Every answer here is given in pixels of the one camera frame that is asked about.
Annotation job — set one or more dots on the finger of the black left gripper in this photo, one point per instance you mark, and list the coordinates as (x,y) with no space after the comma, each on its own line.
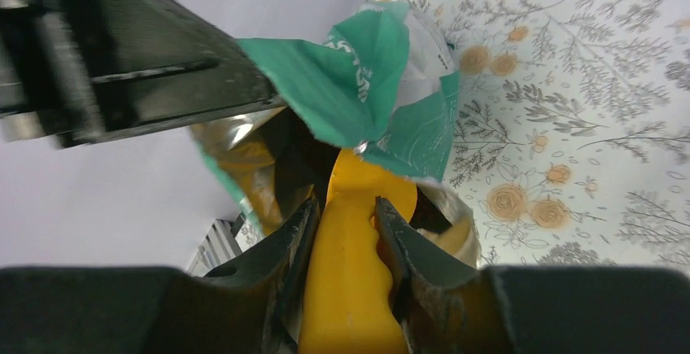
(90,71)

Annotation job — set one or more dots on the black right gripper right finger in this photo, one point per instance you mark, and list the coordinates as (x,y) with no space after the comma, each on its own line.
(448,307)

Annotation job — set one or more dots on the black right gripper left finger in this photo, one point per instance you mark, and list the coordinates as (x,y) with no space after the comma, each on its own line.
(245,305)

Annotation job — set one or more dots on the orange plastic scoop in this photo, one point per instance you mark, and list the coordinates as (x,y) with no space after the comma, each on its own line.
(346,298)

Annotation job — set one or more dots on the green dog food bag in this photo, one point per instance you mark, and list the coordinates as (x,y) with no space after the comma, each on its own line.
(383,85)

